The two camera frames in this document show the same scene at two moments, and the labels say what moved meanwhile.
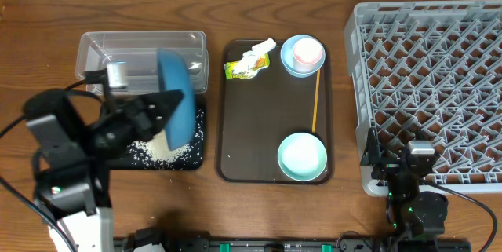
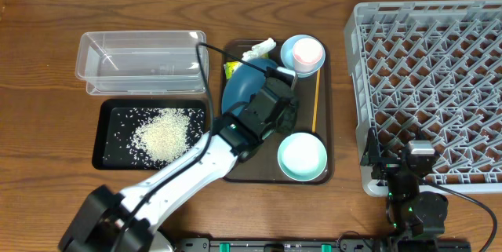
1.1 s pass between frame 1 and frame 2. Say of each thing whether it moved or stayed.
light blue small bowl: stayed
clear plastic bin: stayed
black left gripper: moved
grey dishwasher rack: stayed
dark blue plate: moved
